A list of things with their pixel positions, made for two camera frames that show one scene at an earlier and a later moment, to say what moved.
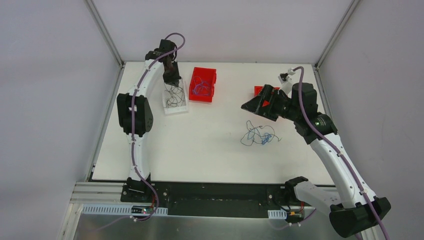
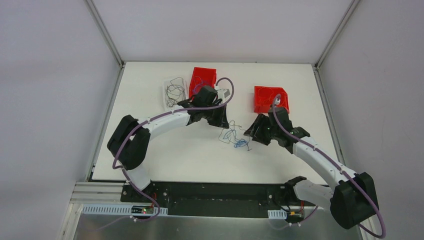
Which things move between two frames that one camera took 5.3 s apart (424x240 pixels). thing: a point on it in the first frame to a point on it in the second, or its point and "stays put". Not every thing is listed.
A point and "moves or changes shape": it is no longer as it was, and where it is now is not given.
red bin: [202, 84] stays put
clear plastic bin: [175, 98] stays put
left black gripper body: [171, 74] to [218, 116]
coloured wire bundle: [261, 134] moves or changes shape
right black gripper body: [269, 104] to [261, 129]
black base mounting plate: [211, 199] stays put
